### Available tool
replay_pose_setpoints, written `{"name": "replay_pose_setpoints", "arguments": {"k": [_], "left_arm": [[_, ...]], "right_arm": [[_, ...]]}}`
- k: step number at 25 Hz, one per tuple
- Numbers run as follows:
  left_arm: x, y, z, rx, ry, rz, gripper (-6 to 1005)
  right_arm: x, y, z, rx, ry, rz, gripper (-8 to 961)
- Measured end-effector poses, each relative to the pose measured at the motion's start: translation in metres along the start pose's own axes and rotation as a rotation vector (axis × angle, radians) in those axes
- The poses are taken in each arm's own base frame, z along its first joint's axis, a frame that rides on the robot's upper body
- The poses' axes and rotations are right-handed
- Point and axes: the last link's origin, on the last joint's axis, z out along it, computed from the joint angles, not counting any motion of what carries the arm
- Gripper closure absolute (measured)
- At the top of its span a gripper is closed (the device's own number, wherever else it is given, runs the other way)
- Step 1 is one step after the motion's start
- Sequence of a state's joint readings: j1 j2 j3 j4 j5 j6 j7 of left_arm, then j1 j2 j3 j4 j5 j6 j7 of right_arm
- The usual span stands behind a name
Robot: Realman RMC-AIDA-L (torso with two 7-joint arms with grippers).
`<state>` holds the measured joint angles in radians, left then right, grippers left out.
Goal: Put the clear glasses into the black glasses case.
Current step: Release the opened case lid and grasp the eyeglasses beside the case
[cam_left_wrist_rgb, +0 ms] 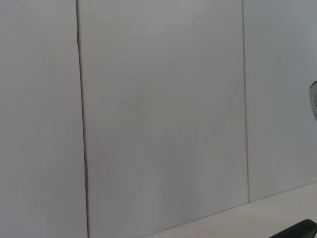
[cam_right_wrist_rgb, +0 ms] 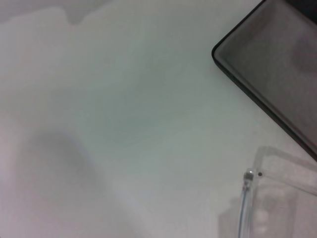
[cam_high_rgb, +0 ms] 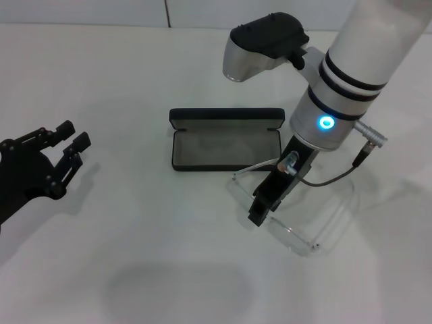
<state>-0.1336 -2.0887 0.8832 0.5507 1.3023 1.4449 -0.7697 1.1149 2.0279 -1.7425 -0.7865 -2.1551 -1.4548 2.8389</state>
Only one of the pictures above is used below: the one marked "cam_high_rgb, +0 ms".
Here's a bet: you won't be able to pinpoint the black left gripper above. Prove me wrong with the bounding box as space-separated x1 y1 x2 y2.
0 120 92 226

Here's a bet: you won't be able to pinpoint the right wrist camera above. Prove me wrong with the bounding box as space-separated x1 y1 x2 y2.
221 12 311 82

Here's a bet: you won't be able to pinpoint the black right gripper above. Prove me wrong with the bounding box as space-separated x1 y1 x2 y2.
248 134 320 226

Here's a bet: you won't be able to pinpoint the right gripper connector cable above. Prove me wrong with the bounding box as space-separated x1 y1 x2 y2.
276 121 389 187

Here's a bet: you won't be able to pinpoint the black glasses case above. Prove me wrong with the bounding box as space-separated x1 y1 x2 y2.
168 107 286 172

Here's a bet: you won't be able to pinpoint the clear plastic glasses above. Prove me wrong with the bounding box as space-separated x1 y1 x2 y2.
232 158 358 259

